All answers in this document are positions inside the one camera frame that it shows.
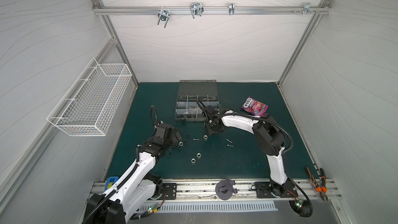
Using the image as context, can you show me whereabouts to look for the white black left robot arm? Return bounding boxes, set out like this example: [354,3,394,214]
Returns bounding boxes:
[82,123,182,224]

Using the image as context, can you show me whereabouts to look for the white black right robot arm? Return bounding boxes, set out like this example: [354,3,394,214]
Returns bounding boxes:
[200,106,293,197]

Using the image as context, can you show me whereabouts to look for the grey plastic organizer box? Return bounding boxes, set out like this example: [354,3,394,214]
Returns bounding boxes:
[174,80,221,122]

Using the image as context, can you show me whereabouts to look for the purple Fox's candy bag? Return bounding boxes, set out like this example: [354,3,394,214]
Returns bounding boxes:
[241,97,268,117]

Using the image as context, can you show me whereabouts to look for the blue tape dispenser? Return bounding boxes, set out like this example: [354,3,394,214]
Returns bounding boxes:
[105,176,119,190]

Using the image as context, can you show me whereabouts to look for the black round cap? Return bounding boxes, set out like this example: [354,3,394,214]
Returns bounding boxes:
[215,179,238,201]

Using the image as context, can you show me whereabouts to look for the metal u-bolt clamp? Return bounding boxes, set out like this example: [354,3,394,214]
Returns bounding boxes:
[157,9,170,28]
[189,3,204,19]

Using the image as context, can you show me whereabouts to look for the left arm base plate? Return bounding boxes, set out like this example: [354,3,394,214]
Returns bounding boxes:
[150,183,177,200]

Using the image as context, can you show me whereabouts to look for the white slotted cable duct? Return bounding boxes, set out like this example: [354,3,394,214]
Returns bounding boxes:
[157,201,278,214]

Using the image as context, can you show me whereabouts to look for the white wire basket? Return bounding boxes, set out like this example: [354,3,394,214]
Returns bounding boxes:
[47,58,132,136]

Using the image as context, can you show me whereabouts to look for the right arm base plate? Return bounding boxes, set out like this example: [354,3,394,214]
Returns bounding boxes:
[250,180,298,199]

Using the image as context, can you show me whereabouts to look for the metal bracket clip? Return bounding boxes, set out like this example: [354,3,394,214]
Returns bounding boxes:
[229,3,235,16]

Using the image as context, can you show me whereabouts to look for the orange handled pliers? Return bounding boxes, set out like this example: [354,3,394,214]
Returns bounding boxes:
[305,167,328,201]

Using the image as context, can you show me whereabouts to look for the aluminium crossbar rail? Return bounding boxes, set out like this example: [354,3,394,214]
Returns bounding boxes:
[93,5,332,16]

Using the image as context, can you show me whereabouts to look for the metal bracket with screws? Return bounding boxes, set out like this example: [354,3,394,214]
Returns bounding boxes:
[292,3,320,16]

